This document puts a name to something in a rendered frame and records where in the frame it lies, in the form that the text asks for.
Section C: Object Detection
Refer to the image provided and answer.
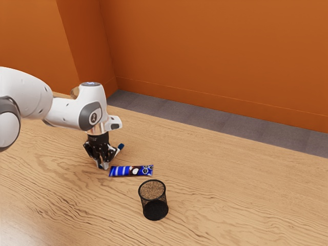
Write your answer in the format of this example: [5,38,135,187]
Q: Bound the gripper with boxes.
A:
[83,132,116,165]

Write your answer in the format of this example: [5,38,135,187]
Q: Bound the white pen with blue cap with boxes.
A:
[99,143,125,170]

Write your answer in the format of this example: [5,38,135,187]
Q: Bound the blue snack bar wrapper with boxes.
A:
[108,164,154,178]

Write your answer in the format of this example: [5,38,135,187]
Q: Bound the black mesh pen holder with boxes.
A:
[138,179,170,222]

